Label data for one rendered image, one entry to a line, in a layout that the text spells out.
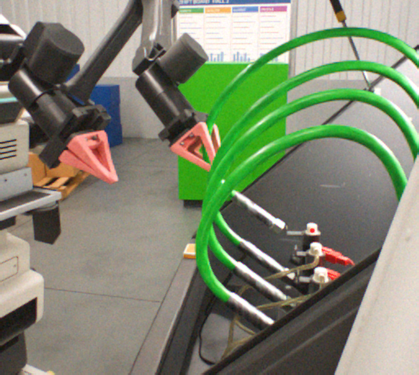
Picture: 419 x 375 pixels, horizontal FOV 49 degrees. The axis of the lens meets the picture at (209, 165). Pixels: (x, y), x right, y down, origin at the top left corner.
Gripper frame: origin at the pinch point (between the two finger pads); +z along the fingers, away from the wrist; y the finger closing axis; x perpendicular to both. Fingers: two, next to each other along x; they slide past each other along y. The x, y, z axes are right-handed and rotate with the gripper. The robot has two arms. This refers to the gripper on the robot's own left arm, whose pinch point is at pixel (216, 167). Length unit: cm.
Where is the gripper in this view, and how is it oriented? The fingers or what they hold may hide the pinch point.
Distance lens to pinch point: 73.8
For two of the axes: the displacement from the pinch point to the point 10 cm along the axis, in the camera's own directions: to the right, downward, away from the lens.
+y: 3.5, -0.2, 9.4
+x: -7.3, 6.2, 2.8
